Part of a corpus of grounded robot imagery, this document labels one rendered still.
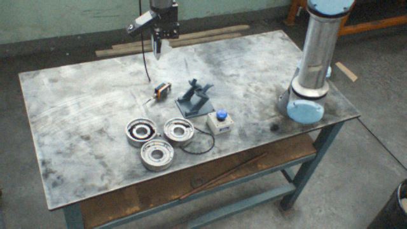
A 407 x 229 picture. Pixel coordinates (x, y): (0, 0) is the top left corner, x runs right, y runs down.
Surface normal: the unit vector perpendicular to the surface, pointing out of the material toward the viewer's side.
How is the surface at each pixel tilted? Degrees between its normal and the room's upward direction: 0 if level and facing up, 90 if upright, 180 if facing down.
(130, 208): 0
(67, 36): 90
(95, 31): 90
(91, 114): 0
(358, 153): 0
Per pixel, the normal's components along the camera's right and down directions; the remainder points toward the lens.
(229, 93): 0.14, -0.68
